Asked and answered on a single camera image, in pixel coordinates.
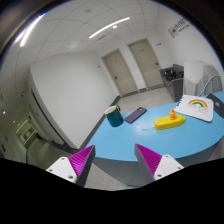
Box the beige door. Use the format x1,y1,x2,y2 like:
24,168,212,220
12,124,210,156
129,39,163,88
102,49,137,96

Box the purple smartphone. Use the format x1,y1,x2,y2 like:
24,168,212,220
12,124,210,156
125,107,147,124

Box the long ceiling light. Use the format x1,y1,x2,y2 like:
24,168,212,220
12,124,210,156
88,17,130,39

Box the right beige door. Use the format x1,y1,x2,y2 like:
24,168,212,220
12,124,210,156
129,39,163,88

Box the left beige door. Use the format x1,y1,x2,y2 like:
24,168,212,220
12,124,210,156
102,49,137,96

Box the white covered chair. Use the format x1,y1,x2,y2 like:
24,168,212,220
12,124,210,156
183,61,223,96

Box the white rainbow notebook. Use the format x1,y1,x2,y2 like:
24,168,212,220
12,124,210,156
175,95,214,122

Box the dark green mug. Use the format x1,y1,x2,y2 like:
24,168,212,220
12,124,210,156
105,106,123,127

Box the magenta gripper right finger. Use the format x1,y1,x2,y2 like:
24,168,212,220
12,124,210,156
134,144,183,184

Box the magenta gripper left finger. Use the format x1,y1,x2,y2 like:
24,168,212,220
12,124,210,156
46,145,95,187

